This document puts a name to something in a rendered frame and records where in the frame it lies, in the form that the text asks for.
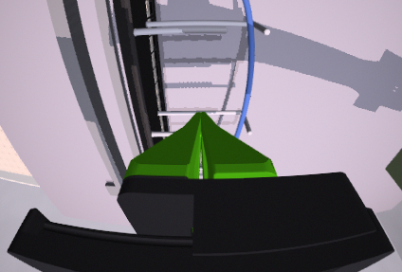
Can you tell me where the black patch panel rack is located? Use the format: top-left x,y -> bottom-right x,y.
46,0 -> 247,196

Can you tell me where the blue cable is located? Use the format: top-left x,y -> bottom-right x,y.
234,0 -> 255,138

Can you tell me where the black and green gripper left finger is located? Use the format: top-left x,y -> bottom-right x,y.
124,112 -> 201,179

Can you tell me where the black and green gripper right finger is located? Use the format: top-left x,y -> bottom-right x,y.
201,112 -> 278,179

